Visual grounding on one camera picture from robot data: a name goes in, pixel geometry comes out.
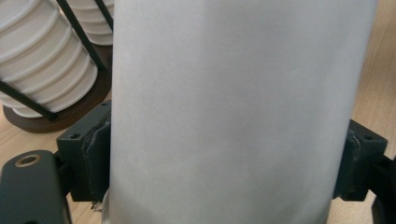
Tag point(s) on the white paper cup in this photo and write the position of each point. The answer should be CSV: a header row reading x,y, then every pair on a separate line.
x,y
236,109

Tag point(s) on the tall stack of cups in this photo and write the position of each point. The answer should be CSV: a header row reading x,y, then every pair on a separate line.
x,y
93,26

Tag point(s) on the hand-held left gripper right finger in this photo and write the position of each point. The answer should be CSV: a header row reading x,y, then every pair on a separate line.
x,y
358,168

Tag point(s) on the short stack of cups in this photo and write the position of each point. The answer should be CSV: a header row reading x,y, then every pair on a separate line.
x,y
40,56

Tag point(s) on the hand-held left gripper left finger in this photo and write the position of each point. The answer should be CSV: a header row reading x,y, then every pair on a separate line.
x,y
90,155

